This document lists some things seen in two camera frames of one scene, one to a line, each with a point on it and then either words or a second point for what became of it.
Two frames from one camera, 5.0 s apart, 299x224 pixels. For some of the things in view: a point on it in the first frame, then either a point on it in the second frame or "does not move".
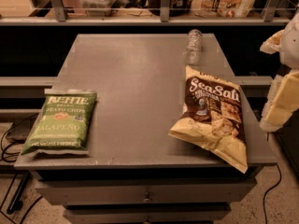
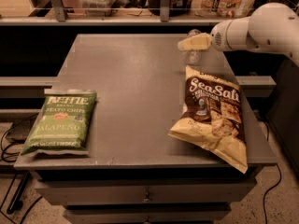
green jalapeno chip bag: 64,122 does not move
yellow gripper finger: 282,101 to 230,35
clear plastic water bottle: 192,52 does not move
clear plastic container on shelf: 98,0 does not move
